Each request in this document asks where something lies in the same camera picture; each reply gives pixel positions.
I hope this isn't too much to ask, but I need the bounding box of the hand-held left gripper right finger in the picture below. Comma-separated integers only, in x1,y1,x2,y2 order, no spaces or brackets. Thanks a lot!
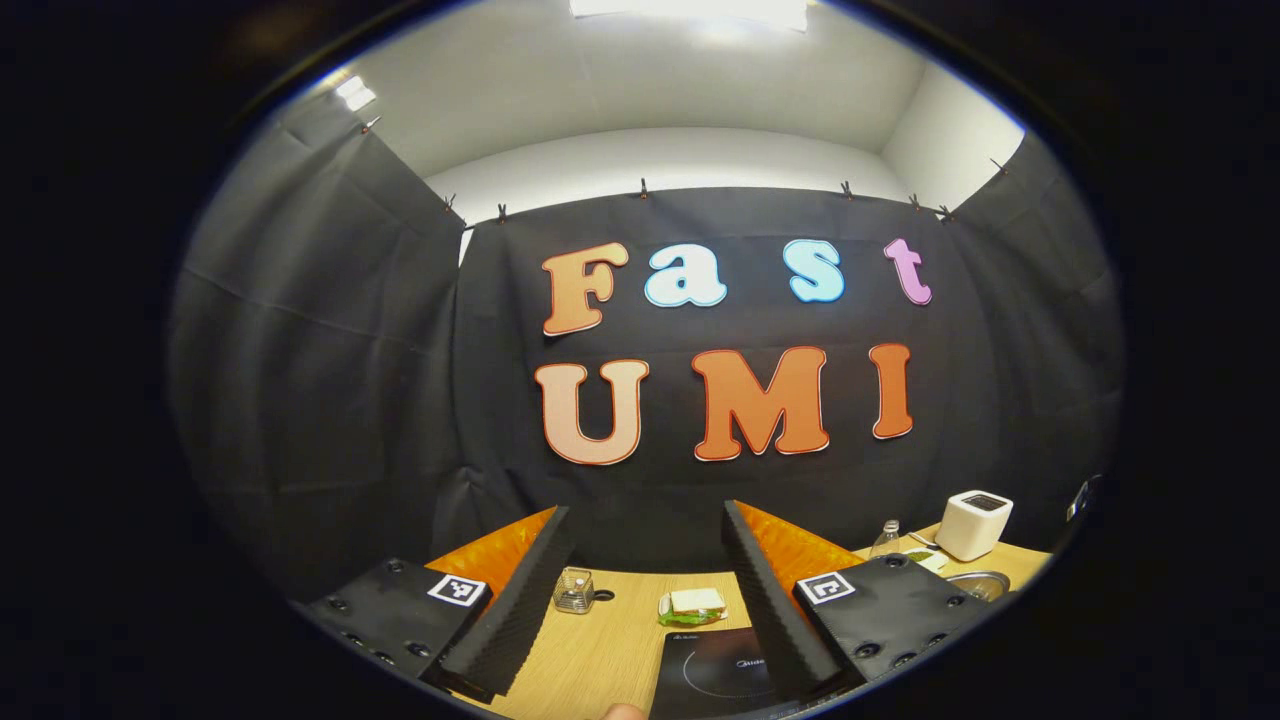
720,500,996,706

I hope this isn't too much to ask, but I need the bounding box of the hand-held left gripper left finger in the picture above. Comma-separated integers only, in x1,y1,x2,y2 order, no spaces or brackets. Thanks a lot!
300,505,579,704

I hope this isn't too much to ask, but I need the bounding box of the black induction cooktop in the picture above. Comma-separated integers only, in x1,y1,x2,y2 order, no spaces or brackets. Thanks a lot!
650,627,801,720

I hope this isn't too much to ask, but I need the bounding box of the stainless steel pot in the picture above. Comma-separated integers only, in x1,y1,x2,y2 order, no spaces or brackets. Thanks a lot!
944,571,1013,604

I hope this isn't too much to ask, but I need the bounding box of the sandwich with lettuce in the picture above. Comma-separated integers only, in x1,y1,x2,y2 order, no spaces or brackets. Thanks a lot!
658,587,729,628

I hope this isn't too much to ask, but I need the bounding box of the white toaster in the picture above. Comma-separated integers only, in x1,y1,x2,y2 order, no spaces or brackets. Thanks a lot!
936,490,1014,562

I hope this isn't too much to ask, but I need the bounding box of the black backdrop cloth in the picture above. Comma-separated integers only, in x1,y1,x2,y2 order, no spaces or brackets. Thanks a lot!
168,85,1127,606

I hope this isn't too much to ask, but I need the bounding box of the ceiling light panel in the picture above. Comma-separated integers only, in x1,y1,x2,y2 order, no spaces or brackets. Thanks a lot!
568,0,811,32

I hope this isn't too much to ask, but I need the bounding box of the wire mesh utensil holder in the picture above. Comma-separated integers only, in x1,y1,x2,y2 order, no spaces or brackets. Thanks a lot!
553,567,596,614

